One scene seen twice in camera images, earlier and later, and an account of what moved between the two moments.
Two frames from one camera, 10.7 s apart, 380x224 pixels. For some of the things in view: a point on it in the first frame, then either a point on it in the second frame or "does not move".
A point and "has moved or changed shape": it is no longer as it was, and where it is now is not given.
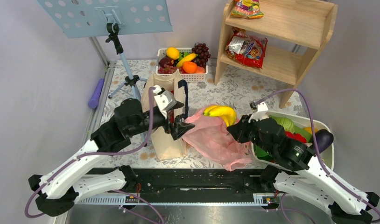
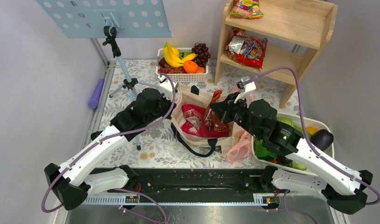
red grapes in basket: [166, 68] does not move
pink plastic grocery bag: [211, 136] has moved or changed shape
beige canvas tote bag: [164, 142] -> [191, 95]
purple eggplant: [324, 138] does not move
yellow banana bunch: [227, 113] has moved or changed shape
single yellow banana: [187, 58] does not move
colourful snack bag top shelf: [247, 8] does not move
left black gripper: [181, 127] -> [168, 101]
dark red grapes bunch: [203, 54] does not move
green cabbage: [288, 125] does not move
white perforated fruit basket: [186, 77] does not move
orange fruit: [189, 67] does not move
